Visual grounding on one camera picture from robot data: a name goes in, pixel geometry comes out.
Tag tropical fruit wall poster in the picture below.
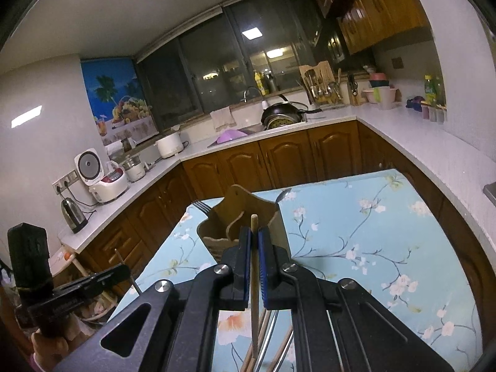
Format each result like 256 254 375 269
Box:
80 59 156 148

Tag green drink bottle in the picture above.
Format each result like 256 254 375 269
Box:
423 74 437 105

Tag wooden cutting board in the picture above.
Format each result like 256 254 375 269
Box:
298 61 336 86

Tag stainless steel kettle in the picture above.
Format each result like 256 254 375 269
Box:
60 197 89 235

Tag small cooker with glass lid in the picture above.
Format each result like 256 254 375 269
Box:
122 155 147 183

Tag white paper roll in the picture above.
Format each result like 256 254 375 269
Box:
106 140 125 160

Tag round white cooker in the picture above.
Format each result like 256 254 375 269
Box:
155 131 184 159

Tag round steamer rack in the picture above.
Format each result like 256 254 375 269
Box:
267 115 295 130

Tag rack of hanging ladles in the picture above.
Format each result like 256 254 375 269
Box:
301 70 345 106

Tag stack of coloured bowls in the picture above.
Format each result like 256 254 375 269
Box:
368 71 390 90

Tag wooden chopstick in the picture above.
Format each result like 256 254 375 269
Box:
248 310 274 372
114 248 142 294
250 214 260 363
270 329 294 372
240 312 269 372

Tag metal utensil handle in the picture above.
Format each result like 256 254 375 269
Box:
257 310 278 367

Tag wooden utensil holder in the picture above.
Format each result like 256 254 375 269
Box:
196 184 290 262

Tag wooden wall cabinets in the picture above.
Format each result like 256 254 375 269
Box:
300 0 429 55

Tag wooden knife block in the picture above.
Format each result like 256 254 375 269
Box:
347 73 361 105

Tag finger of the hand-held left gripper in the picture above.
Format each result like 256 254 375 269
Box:
78 263 133 295

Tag white storage rack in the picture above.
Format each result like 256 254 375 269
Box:
48 240 119 320

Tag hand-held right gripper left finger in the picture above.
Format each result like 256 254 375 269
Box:
50 227 254 372

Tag beige dish towel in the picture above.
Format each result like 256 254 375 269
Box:
210 106 235 132

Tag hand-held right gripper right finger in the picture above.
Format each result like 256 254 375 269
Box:
258 227 456 372

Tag purple plastic basin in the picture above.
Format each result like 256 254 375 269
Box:
216 129 249 144

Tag dark sliding window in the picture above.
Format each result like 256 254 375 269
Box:
135 0 323 131

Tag blue floral tablecloth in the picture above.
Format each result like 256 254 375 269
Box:
116 168 485 372

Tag wall socket strip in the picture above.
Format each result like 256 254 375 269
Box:
52 170 80 195

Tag row of seasoning jars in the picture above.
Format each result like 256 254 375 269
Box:
420 102 447 124

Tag black wok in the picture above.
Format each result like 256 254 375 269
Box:
260 94 325 130

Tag white rice cooker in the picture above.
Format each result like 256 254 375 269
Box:
74 146 129 204

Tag person's left hand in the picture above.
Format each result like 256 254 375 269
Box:
30 330 73 372

